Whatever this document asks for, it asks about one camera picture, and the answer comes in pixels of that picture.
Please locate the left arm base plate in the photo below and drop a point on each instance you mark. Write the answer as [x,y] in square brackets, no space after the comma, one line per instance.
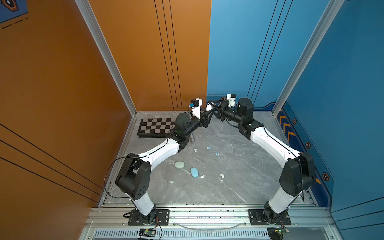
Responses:
[160,217]

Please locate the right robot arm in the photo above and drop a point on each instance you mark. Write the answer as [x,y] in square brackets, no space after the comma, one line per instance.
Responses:
[298,174]

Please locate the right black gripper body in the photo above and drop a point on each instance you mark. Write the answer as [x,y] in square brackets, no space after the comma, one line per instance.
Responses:
[226,112]

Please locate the black white chessboard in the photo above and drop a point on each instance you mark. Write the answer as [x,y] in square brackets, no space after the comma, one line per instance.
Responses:
[155,127]

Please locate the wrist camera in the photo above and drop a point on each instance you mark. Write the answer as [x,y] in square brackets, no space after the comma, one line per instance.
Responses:
[196,105]
[232,100]

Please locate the left circuit board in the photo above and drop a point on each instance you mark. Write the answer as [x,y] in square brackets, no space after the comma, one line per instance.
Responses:
[147,234]

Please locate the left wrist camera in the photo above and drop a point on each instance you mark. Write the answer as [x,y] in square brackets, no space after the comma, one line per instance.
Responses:
[196,105]

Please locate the aluminium front rail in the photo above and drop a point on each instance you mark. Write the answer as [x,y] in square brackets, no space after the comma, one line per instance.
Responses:
[212,216]

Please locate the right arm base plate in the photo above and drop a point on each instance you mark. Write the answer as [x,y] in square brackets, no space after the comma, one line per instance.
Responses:
[258,216]

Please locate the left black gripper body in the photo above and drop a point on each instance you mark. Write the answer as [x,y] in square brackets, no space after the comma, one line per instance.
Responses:
[202,122]

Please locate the blue charging case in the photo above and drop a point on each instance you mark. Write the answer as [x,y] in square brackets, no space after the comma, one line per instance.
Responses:
[194,172]

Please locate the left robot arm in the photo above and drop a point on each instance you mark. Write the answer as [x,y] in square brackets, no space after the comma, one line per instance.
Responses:
[134,176]

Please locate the right circuit board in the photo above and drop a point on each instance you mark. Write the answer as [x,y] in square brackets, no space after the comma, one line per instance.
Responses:
[277,234]

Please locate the white charging case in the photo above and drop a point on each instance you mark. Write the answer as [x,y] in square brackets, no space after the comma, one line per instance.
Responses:
[210,106]

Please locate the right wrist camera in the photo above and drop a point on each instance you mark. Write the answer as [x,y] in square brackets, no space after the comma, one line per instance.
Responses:
[232,100]

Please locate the green charging case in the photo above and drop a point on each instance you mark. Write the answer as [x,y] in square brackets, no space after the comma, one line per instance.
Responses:
[179,165]

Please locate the circuit board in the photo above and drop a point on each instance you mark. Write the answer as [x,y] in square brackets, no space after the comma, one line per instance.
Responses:
[147,234]
[277,234]

